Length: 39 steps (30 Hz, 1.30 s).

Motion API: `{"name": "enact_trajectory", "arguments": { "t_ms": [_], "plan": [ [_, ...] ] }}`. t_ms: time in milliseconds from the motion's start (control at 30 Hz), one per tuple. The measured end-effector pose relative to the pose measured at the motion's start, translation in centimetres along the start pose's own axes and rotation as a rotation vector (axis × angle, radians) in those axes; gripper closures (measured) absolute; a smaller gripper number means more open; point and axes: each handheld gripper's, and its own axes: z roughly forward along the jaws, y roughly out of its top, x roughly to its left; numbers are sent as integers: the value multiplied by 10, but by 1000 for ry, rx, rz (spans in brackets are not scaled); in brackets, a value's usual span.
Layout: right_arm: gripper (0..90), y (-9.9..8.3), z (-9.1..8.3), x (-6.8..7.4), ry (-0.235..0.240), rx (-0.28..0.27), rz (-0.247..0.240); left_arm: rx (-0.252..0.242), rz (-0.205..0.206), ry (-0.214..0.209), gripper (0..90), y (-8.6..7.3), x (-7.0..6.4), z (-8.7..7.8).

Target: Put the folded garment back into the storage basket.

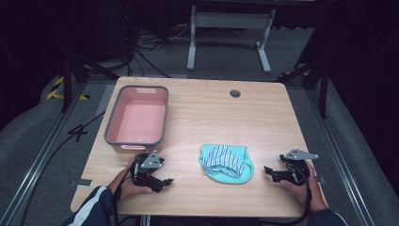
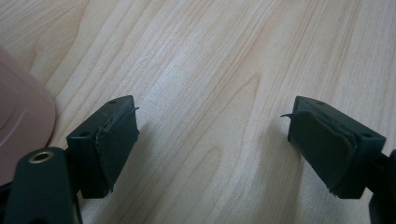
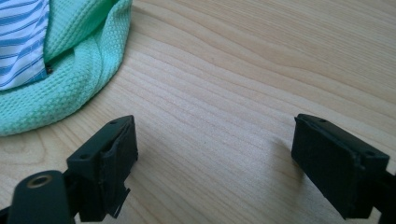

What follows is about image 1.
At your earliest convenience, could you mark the pink basin with grey rim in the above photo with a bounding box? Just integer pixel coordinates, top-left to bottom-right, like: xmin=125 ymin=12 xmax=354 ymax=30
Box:
xmin=104 ymin=84 xmax=170 ymax=154

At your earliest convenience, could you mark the person's right hand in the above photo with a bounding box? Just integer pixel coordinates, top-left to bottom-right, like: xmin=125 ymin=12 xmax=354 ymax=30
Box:
xmin=279 ymin=161 xmax=329 ymax=213

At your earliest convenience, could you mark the teal and striped baby garment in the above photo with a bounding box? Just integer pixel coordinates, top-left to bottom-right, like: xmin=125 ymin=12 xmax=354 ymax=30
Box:
xmin=198 ymin=143 xmax=255 ymax=185

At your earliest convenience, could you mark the metal floor rail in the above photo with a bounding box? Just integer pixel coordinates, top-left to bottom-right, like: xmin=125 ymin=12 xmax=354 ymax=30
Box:
xmin=305 ymin=89 xmax=376 ymax=226
xmin=0 ymin=82 xmax=88 ymax=226

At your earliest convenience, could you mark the hand-held gripper cable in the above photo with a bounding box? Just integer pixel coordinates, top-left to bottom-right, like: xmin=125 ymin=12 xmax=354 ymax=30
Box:
xmin=112 ymin=158 xmax=139 ymax=226
xmin=259 ymin=180 xmax=314 ymax=226

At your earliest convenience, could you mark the grey tape piece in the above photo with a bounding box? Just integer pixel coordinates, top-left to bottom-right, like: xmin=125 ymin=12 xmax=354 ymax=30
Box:
xmin=70 ymin=178 xmax=94 ymax=188

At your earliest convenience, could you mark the person's left hand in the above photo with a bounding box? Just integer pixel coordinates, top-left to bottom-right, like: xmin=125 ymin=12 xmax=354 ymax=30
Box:
xmin=107 ymin=158 xmax=154 ymax=202

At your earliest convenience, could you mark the white metal desk frame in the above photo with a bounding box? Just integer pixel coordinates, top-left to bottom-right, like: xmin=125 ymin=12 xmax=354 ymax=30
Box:
xmin=186 ymin=4 xmax=278 ymax=75

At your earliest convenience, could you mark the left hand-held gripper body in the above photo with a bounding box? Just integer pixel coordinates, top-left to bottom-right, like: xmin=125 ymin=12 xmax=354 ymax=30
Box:
xmin=131 ymin=150 xmax=166 ymax=188

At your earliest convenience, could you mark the bundle of black cables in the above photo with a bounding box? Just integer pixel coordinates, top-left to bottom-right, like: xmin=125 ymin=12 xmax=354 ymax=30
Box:
xmin=123 ymin=18 xmax=191 ymax=79

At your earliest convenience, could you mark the black floor cable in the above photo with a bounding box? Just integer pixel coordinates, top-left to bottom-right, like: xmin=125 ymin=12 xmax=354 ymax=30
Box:
xmin=18 ymin=109 xmax=106 ymax=226

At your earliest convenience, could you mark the left hand-held gripper cable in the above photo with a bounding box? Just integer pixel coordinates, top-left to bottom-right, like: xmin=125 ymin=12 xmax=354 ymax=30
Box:
xmin=112 ymin=158 xmax=139 ymax=226

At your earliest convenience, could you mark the black metal stand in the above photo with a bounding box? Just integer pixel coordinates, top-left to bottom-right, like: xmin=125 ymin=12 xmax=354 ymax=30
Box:
xmin=276 ymin=59 xmax=331 ymax=120
xmin=60 ymin=51 xmax=120 ymax=113

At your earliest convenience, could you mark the right hand-held gripper cable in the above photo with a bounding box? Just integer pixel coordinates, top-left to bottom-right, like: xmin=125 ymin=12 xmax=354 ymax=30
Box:
xmin=259 ymin=180 xmax=314 ymax=226

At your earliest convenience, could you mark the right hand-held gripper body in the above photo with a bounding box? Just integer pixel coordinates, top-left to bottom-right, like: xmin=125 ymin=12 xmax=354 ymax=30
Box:
xmin=279 ymin=148 xmax=320 ymax=186

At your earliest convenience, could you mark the yellow and black floor tape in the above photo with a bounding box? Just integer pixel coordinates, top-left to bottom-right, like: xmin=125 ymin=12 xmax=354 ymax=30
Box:
xmin=45 ymin=75 xmax=90 ymax=102

